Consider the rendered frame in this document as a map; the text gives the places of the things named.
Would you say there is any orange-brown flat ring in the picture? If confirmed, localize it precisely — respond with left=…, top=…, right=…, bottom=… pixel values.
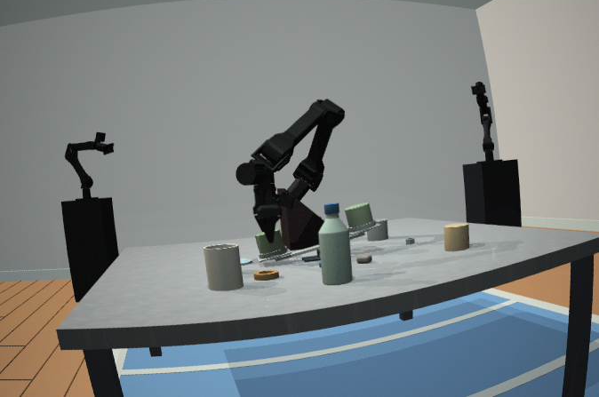
left=253, top=270, right=279, bottom=281

